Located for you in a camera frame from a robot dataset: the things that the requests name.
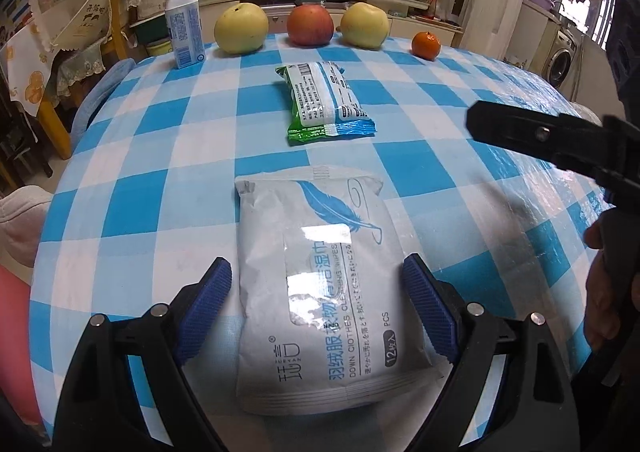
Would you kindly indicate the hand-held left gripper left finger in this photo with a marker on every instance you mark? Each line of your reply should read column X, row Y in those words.
column 202, row 317

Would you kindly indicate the blue padded cushion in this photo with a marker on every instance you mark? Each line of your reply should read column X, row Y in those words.
column 100, row 92

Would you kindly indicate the washing machine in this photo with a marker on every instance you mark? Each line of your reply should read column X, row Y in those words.
column 560, row 59

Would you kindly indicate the orange tangerine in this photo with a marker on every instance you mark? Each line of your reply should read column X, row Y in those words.
column 426, row 45

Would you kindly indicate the red apple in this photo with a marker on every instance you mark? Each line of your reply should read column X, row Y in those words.
column 310, row 24

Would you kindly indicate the person's right hand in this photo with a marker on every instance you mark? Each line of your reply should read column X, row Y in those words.
column 602, row 302

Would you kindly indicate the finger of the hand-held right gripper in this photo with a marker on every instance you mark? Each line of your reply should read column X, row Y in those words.
column 515, row 127

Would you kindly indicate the white blue-label bottle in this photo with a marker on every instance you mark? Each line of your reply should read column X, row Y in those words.
column 182, row 27

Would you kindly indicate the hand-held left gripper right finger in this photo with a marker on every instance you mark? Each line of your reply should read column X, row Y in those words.
column 430, row 307

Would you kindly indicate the light grey cushion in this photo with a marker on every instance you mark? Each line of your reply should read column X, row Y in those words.
column 22, row 222

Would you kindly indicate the green wipes packet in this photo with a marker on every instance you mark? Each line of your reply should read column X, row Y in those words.
column 320, row 102

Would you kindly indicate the lace trimmed green cloth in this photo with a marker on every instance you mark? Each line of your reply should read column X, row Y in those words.
column 80, row 64

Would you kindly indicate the blue white checked tablecloth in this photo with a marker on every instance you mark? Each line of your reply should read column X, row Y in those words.
column 150, row 202

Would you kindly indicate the yellow pear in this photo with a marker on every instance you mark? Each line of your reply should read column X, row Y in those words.
column 240, row 29
column 365, row 26

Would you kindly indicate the orange print tablecloth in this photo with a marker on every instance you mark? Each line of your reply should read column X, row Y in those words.
column 25, row 72

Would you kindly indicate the pink plastic bucket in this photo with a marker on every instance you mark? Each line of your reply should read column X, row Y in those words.
column 15, row 332

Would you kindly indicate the white wet wipes packet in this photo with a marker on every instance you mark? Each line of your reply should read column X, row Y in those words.
column 320, row 242

